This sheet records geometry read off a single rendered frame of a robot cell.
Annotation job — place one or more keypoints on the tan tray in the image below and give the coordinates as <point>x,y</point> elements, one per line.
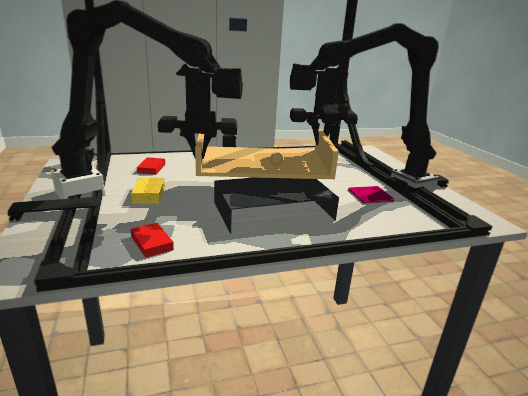
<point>320,163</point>

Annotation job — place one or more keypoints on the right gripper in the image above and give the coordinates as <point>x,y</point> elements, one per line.
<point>167,124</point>

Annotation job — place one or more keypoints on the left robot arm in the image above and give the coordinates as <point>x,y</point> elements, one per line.
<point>422,54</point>

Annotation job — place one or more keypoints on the brown ball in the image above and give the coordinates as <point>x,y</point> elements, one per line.
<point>276,158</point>

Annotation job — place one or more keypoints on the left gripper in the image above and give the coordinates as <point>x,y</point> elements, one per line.
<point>299,115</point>

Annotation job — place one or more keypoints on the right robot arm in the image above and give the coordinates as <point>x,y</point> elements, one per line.
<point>86,31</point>

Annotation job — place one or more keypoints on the yellow sponge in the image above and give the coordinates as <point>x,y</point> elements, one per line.
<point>148,191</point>

